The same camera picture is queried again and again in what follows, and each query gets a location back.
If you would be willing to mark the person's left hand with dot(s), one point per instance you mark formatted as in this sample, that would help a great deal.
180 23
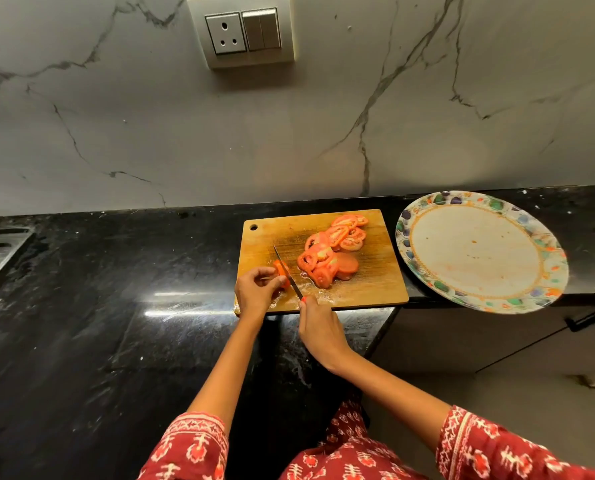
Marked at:
252 294

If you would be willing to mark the person's right hand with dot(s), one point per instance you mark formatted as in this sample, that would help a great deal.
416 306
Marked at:
322 337

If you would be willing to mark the red tomato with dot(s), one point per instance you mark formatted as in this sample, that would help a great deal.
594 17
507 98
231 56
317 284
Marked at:
279 267

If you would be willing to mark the pile of tomato slices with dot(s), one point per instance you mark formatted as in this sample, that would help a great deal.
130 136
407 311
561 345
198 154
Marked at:
347 264

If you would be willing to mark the floral rimmed plate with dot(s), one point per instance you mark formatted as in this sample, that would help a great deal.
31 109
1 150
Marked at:
477 252

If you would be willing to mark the person's left forearm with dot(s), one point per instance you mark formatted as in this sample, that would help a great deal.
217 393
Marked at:
227 372

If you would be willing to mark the person's right forearm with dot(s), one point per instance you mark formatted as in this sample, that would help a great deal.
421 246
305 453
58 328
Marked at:
392 399

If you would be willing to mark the wooden cutting board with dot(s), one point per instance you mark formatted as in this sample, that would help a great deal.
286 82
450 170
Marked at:
262 244

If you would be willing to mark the red patterned tunic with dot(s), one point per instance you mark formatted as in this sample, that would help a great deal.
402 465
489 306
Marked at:
350 452

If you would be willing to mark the brown lower cabinet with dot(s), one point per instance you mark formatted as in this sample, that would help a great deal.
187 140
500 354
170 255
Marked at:
477 344

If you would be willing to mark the red patterned left sleeve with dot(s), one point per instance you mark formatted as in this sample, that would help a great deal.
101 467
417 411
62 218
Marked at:
187 449

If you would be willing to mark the red patterned sleeve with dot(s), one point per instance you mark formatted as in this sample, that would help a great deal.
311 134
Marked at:
187 449
507 447

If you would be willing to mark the red patterned right sleeve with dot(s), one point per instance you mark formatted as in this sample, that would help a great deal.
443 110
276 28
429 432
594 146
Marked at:
507 447

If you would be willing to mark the wall socket and switch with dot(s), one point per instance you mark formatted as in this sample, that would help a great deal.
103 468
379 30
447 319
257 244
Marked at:
242 32

